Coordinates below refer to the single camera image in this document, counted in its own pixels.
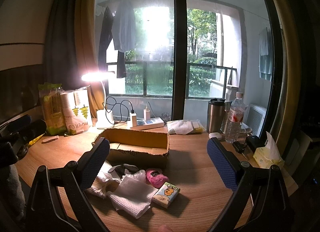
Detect pink fuzzy plush pouch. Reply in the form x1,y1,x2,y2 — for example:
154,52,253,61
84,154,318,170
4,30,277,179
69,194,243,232
146,168,169,189

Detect hanging grey shirt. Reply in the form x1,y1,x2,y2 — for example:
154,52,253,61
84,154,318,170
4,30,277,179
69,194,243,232
112,0,136,53

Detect white charger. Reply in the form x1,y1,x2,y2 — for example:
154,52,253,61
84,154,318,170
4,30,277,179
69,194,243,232
144,108,151,121
130,112,137,127

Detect brown cardboard box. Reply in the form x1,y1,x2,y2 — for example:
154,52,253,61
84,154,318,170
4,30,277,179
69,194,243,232
95,128,170,169

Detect clear water bottle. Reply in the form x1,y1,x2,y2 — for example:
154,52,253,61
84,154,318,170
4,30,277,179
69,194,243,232
225,92,247,144

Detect steel thermos mug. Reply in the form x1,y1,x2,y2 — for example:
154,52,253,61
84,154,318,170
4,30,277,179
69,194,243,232
207,98,225,133

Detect white earbuds case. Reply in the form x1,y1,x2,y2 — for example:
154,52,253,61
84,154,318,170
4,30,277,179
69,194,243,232
209,132,222,140

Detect white charger right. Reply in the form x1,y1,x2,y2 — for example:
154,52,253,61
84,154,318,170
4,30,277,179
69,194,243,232
144,108,151,121

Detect white waffle cloth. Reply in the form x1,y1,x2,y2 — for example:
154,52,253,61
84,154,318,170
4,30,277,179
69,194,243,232
107,176,158,219

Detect hanging teal towel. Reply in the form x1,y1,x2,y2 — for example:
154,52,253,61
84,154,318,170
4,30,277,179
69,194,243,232
259,27,273,81

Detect white frilly cloth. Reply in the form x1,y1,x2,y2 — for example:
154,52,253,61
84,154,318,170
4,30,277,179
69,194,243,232
86,161,121,199

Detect hanging black trousers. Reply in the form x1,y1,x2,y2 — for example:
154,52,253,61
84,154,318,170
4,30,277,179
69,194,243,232
98,6,126,79

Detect white charger left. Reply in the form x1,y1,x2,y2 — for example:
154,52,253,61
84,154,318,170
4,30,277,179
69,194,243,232
130,112,137,127

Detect cartoon tissue pack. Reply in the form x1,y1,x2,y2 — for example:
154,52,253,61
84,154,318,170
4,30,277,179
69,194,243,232
151,182,180,209

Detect white desk lamp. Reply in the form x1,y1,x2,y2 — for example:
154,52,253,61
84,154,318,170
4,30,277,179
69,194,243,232
81,70,115,129

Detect white cloth package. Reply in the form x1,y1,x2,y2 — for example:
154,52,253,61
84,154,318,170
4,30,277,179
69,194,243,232
167,120,205,135

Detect yellow tissue pack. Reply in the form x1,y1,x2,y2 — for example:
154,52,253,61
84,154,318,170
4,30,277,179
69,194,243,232
253,132,284,169

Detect grey sock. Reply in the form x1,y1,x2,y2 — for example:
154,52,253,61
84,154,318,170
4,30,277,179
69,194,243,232
108,164,140,179

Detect paper cup pack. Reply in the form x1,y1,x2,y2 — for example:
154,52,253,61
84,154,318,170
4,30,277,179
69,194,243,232
60,87,92,135

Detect black charger cable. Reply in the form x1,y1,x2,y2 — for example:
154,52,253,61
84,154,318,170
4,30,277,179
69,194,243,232
101,95,136,125

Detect white power strip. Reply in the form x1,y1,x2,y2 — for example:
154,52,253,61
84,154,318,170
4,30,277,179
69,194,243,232
127,118,164,131

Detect green yellow snack bag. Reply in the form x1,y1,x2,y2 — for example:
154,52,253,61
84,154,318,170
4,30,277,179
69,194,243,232
38,82,67,135

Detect black car key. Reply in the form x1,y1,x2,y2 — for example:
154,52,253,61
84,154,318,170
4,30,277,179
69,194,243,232
232,141,248,160

